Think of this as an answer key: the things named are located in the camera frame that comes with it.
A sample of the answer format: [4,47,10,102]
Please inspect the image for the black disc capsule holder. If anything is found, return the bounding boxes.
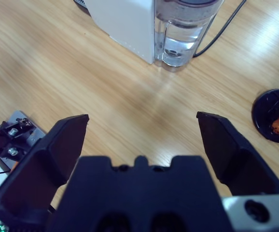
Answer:
[251,88,279,144]

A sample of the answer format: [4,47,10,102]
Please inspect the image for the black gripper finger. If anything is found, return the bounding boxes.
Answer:
[0,114,90,232]
[196,111,279,197]

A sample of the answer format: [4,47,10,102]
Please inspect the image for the white capsule coffee machine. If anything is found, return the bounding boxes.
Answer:
[74,0,224,73]

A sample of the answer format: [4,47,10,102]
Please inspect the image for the grey camera mount plate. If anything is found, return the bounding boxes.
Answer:
[0,110,47,172]

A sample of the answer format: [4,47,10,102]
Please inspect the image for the clear water tank black lid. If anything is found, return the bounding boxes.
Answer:
[153,0,224,73]

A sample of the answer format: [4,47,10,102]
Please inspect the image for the black machine power cable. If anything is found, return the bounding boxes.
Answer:
[192,0,248,58]

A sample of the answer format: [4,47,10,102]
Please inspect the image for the metal slotted drip tray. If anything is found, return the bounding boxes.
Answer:
[74,0,92,13]

